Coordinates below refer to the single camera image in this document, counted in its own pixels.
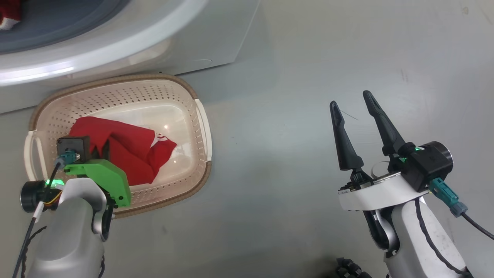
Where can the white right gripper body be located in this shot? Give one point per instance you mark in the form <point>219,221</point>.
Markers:
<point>378,195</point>

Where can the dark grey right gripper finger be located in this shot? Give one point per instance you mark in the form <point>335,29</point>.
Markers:
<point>347,152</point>
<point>389,135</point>

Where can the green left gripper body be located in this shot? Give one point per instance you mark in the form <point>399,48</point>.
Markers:
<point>108,175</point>

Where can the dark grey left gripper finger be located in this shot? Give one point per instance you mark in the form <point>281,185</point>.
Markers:
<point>105,150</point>

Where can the red garment with logo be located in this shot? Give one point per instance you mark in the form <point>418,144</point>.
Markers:
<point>127,150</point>

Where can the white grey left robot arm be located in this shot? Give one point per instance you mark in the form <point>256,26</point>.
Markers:
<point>65,239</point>

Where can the cream perforated laundry basket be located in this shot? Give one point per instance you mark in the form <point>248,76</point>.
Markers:
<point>181,112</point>

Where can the white front-load washing machine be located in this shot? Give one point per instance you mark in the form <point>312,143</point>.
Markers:
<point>193,38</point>

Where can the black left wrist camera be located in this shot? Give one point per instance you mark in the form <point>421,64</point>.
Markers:
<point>73,144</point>

